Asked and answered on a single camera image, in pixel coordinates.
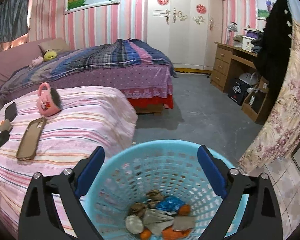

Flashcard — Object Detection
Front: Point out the small orange fruit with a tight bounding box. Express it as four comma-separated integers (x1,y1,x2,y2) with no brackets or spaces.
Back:
178,204,191,216

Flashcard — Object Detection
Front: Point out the orange plastic bag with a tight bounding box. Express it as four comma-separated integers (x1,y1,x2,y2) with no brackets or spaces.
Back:
162,226,191,240

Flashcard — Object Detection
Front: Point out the blue plastic bag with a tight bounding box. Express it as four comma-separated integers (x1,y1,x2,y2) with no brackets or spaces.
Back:
155,196,186,212

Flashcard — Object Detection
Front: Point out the brown paper ball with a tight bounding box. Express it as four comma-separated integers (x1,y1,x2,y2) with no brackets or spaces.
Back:
128,202,148,218

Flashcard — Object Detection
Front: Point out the beige cloth pouch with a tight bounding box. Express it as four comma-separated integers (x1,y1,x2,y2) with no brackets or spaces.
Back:
142,209,174,237

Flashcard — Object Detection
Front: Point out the brown phone case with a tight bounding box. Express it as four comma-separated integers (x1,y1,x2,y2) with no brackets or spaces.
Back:
16,117,46,161

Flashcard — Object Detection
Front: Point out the black wallet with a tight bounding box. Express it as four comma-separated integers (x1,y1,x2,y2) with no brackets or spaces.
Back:
5,102,18,122

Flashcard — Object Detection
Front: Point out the pink cartoon mug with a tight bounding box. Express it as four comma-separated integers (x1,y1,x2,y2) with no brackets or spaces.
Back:
37,82,63,117

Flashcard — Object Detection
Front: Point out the pink plush toy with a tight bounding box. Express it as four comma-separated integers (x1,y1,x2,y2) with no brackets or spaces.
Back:
29,56,44,68

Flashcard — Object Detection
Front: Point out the pink striped bed cover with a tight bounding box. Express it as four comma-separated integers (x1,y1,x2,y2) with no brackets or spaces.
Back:
0,86,138,237

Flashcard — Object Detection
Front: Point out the floral curtain right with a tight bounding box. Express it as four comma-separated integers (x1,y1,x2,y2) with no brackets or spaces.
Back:
238,20,300,174

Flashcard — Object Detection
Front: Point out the yellow plush toy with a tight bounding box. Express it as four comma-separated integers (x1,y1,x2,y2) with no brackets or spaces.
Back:
43,50,58,62

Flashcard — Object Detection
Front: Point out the light blue plastic laundry basket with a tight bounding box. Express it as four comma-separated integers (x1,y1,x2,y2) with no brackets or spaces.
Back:
79,139,249,240

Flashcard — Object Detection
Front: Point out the brown pillow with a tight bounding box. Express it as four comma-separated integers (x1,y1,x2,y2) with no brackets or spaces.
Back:
38,38,71,54

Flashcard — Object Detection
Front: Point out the dark grey window curtain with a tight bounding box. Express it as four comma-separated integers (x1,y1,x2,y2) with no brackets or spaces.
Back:
0,0,29,43

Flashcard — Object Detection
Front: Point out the black box under desk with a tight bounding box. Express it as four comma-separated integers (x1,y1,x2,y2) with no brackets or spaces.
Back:
228,79,251,106

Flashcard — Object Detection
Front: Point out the wooden desk with drawers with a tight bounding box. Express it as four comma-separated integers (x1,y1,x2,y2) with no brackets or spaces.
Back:
210,42,270,124

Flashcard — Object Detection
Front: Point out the large bed with plaid blanket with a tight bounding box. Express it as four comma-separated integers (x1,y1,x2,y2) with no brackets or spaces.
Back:
0,38,176,112

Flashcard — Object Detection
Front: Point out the white box on desk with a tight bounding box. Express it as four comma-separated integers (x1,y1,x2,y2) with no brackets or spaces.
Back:
242,35,256,52

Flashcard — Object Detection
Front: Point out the black hanging coat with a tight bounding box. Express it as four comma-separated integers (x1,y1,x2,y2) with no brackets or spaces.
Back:
254,0,293,104

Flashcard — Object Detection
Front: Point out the desk lamp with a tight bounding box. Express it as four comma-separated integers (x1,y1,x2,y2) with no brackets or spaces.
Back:
226,22,238,45

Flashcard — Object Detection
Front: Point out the small framed photo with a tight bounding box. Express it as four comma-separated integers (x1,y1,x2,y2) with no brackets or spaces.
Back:
256,0,277,20

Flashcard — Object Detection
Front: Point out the white wardrobe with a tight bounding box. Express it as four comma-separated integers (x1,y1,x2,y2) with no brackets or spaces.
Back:
147,0,223,72

